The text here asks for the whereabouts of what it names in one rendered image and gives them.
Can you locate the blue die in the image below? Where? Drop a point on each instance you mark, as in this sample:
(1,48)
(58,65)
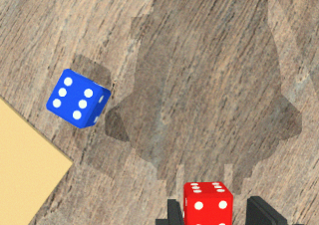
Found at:
(77,99)

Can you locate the red die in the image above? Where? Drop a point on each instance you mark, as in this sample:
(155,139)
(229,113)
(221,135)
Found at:
(207,203)

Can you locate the beige square mat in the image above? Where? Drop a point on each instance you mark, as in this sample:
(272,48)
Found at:
(30,168)

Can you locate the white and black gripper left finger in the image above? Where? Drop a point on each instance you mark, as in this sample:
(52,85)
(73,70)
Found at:
(174,215)

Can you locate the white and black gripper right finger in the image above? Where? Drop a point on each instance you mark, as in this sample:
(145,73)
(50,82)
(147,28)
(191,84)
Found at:
(259,212)

